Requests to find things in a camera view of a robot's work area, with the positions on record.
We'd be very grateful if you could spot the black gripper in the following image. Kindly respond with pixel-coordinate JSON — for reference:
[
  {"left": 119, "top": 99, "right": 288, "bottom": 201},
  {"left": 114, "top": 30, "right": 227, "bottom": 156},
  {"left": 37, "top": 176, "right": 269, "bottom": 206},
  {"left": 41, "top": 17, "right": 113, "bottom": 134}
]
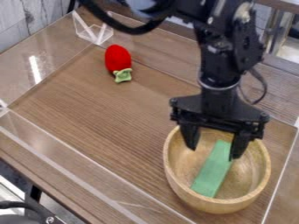
[{"left": 170, "top": 88, "right": 270, "bottom": 160}]

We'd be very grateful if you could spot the green stick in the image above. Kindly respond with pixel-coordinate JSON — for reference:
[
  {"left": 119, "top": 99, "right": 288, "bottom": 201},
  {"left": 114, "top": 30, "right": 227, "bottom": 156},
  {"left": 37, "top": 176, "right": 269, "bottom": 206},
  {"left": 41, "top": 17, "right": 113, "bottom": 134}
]
[{"left": 191, "top": 140, "right": 233, "bottom": 198}]

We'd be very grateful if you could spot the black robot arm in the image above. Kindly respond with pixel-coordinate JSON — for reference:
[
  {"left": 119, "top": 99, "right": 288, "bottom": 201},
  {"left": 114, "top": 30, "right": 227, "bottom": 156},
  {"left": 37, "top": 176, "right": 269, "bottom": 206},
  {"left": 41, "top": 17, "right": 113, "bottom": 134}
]
[{"left": 127, "top": 0, "right": 269, "bottom": 159}]

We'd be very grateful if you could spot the brown wooden bowl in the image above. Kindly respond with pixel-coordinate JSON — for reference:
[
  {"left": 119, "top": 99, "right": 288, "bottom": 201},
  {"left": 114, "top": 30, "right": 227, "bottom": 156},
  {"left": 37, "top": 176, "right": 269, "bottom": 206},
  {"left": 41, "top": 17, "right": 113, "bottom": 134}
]
[{"left": 163, "top": 128, "right": 272, "bottom": 214}]

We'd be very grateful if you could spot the metal table leg background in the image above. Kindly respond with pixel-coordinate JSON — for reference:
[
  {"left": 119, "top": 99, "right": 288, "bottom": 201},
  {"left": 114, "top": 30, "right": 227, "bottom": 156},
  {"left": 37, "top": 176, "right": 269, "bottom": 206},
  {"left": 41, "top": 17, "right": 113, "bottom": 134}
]
[{"left": 265, "top": 9, "right": 296, "bottom": 54}]

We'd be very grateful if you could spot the red plush strawberry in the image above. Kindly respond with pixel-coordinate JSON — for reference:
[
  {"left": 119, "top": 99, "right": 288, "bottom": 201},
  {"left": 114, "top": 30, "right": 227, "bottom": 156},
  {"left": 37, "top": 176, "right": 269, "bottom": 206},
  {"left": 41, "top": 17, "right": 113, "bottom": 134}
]
[{"left": 106, "top": 45, "right": 133, "bottom": 83}]

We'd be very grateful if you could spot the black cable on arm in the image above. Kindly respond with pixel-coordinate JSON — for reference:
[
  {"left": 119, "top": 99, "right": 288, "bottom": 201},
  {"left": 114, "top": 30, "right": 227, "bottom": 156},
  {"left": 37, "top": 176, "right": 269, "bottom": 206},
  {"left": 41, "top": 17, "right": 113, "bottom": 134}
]
[{"left": 78, "top": 0, "right": 177, "bottom": 36}]

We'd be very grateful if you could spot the clear acrylic corner bracket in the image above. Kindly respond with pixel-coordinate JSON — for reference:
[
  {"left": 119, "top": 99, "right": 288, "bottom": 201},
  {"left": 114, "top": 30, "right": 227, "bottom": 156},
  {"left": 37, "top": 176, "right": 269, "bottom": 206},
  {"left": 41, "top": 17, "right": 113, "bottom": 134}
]
[{"left": 71, "top": 11, "right": 114, "bottom": 46}]

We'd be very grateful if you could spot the clear acrylic tray wall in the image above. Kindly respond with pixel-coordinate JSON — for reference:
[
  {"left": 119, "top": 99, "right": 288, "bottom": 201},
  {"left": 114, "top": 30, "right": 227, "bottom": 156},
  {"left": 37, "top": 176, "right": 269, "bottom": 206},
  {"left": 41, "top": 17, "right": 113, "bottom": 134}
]
[{"left": 0, "top": 105, "right": 195, "bottom": 224}]

